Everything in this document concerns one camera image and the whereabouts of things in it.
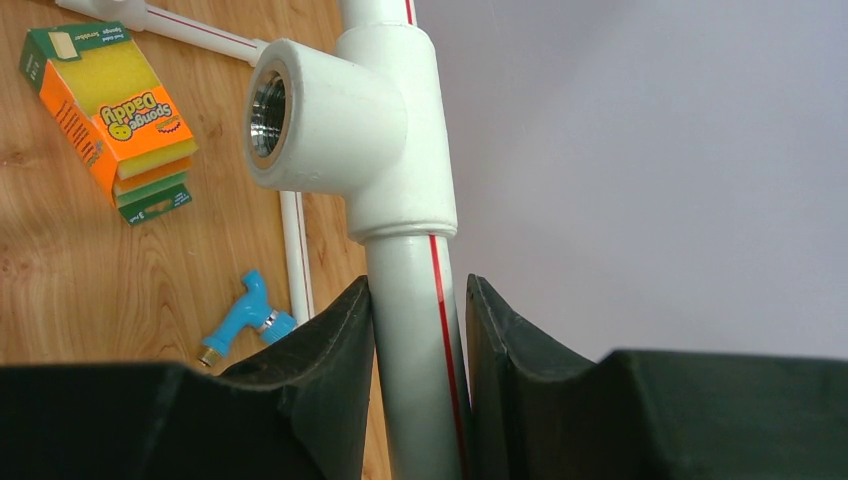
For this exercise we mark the white PVC pipe frame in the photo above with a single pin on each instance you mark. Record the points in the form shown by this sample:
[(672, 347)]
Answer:
[(366, 123)]

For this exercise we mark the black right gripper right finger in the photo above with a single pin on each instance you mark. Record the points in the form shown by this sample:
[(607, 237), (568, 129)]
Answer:
[(542, 411)]

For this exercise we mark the blue water faucet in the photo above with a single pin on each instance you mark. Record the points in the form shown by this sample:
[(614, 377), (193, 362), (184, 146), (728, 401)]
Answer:
[(251, 310)]

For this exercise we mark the orange green carton box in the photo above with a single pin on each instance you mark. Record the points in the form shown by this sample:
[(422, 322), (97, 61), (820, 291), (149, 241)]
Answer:
[(122, 122)]

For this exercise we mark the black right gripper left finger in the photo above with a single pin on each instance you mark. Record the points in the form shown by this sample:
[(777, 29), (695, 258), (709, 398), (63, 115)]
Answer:
[(295, 410)]

